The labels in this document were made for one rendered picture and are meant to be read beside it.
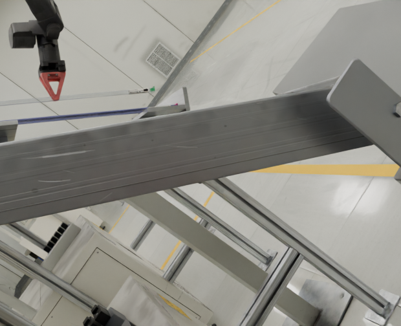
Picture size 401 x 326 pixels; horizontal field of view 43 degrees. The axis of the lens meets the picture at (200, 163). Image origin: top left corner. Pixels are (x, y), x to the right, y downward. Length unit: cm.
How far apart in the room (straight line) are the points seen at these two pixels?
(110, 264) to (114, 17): 726
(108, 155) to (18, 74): 822
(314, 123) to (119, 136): 18
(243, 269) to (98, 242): 63
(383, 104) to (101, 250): 154
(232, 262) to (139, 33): 766
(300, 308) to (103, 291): 73
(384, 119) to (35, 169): 29
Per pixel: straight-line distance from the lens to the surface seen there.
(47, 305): 193
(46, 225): 545
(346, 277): 138
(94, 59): 873
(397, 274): 150
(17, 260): 187
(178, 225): 141
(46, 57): 151
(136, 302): 101
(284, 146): 47
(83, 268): 191
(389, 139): 47
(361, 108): 46
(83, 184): 42
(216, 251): 145
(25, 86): 860
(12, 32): 150
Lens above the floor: 91
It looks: 14 degrees down
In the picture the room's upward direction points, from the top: 53 degrees counter-clockwise
